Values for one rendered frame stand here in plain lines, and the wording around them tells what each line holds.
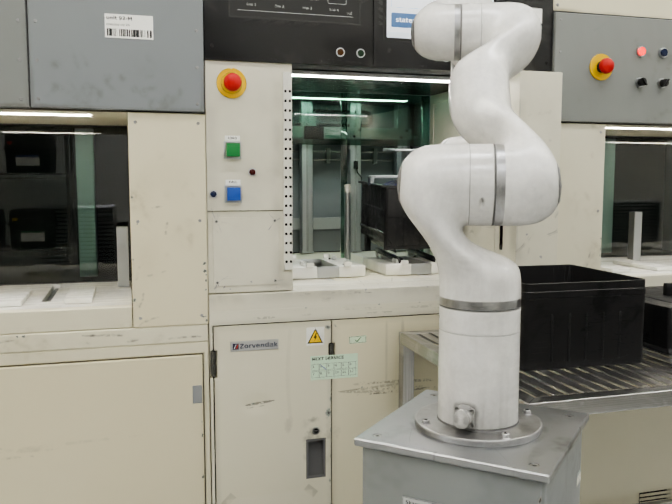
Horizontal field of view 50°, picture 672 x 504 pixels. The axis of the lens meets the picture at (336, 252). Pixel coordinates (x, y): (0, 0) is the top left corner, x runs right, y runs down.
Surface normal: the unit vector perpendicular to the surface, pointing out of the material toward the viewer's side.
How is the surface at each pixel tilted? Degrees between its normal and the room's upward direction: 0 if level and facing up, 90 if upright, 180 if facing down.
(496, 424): 90
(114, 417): 90
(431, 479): 90
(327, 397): 90
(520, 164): 60
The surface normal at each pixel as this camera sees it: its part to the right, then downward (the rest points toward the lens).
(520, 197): -0.14, 0.35
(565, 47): 0.28, 0.10
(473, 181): -0.14, 0.01
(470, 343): -0.34, 0.09
